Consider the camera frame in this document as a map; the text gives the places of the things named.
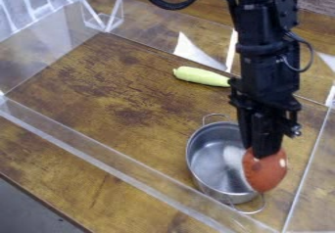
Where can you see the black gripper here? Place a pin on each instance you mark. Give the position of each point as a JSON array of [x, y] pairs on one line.
[[263, 98]]

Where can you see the silver metal pot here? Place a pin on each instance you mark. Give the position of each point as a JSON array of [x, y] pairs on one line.
[[213, 153]]

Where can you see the red and white toy mushroom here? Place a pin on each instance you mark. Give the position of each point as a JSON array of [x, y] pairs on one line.
[[260, 173]]

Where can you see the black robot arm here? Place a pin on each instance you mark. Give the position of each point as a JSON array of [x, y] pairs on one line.
[[261, 23]]

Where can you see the green toy corn cob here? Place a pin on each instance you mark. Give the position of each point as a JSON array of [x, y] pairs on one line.
[[200, 76]]

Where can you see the clear acrylic enclosure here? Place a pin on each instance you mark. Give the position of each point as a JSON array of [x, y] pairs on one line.
[[94, 117]]

